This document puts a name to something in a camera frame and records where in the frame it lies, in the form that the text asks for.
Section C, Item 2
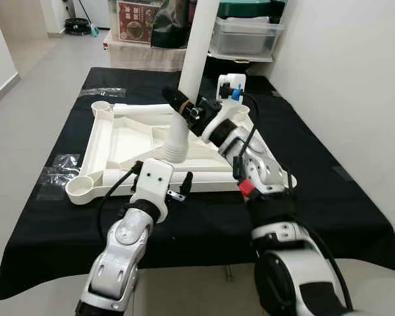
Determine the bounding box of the white plastic children table top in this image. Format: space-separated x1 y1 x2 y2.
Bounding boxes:
65 99 297 206

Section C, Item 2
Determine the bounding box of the crumpled clear plastic sheet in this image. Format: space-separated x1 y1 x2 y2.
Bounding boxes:
43 153 80 192

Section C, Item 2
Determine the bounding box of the small clear tape patch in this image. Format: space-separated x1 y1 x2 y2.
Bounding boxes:
332 165 355 182

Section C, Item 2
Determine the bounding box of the checked cloth covered bench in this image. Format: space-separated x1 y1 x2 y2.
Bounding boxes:
104 33 188 72

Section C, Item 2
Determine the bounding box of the teal headed mop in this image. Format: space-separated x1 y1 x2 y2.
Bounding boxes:
74 0 99 38

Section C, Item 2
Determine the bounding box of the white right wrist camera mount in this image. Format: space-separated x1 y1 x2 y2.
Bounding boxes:
199 74 248 144

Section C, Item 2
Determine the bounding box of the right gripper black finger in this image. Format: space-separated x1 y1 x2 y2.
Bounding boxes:
163 88 197 123

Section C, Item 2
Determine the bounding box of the black tablecloth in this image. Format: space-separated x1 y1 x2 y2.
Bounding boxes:
0 66 395 300

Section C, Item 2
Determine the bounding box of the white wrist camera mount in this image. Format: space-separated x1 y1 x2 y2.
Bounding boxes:
199 74 248 144
133 158 175 221

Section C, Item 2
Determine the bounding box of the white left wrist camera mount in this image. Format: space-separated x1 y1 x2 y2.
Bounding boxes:
133 158 175 221

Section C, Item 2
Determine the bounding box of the clear plastic storage box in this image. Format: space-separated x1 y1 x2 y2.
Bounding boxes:
209 16 284 63

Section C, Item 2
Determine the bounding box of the black bag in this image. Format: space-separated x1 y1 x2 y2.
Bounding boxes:
150 0 192 50

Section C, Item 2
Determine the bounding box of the black robot vacuum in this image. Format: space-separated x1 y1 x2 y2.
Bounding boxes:
64 18 93 35

